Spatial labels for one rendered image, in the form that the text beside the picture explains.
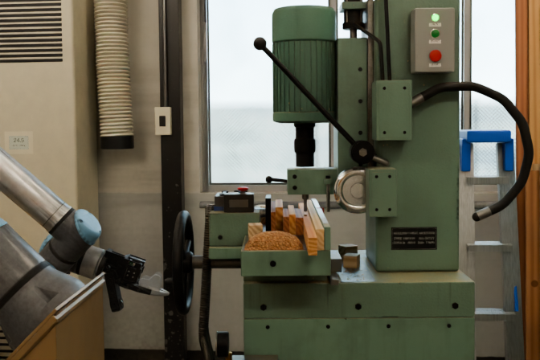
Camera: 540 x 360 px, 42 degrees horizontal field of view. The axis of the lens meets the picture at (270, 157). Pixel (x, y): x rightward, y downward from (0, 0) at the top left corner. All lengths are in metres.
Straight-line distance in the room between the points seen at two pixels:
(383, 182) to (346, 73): 0.32
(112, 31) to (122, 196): 0.79
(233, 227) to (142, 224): 1.62
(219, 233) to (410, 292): 0.51
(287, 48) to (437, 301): 0.75
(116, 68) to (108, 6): 0.28
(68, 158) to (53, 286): 1.77
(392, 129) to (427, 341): 0.53
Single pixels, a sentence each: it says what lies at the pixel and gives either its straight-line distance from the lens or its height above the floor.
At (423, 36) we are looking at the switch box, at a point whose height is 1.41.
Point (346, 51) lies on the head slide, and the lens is 1.90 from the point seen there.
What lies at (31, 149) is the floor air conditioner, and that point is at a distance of 3.30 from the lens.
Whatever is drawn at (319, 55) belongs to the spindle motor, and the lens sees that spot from 1.89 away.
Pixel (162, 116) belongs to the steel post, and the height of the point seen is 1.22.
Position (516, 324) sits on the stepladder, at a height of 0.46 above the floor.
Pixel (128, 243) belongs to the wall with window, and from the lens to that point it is 3.51.
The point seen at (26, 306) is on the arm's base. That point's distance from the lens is 1.51.
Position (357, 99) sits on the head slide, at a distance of 1.90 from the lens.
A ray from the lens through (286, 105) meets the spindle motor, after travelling 1.89.
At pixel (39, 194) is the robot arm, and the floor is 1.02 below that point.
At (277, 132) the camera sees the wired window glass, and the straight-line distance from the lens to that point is 3.40.
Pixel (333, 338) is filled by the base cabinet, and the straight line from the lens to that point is 1.83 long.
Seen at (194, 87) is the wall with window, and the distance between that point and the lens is 3.38.
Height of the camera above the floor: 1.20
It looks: 3 degrees down
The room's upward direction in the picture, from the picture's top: 1 degrees counter-clockwise
